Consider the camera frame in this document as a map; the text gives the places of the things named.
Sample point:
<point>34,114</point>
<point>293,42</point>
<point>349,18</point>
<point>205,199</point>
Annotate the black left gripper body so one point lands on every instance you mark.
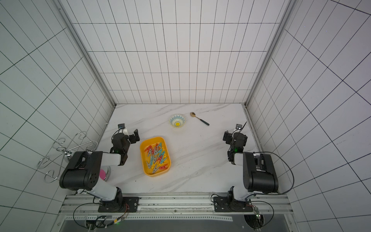
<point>131,139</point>

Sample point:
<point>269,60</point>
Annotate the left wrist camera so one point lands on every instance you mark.
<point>122,129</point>

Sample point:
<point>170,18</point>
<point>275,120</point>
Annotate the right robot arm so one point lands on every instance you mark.
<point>259,175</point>

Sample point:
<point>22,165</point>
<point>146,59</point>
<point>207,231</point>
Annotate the metal wire cup rack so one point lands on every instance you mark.
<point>66,151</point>

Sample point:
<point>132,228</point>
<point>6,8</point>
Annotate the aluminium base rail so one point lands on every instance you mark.
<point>173,206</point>

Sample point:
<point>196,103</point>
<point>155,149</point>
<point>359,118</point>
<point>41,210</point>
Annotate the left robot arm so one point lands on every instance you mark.
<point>83,172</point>

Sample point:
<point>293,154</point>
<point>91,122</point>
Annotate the patterned small bowl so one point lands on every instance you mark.
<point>177,120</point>

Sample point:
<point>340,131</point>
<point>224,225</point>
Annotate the pink bowl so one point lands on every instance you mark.
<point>105,172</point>

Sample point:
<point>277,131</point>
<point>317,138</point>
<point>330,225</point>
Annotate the yellow storage box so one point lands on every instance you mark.
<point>158,144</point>

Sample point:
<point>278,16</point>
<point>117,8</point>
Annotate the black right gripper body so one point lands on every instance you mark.
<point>228,137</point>

